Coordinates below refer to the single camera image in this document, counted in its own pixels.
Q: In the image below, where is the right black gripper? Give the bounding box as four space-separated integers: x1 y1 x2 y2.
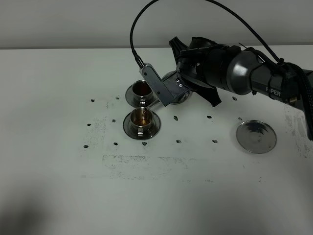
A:
169 37 235 107

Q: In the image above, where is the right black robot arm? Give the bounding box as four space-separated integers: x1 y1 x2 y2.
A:
169 37 313 140

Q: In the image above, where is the far stainless steel teacup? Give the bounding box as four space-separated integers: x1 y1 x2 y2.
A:
131 80 154 107

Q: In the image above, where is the stainless steel teacup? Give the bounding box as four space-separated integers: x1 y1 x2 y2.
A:
130 107 154 137
131 80 154 107

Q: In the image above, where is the near stainless steel saucer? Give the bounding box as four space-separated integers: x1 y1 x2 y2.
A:
123 110 161 140

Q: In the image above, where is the far stainless steel saucer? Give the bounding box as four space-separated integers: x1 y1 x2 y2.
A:
125 85 159 108

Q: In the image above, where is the near stainless steel teacup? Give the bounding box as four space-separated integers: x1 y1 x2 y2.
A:
130 107 154 137

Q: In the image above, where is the teapot stainless steel saucer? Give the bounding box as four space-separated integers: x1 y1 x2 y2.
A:
236 120 277 154

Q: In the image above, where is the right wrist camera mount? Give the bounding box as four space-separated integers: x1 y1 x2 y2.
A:
139 62 191 107

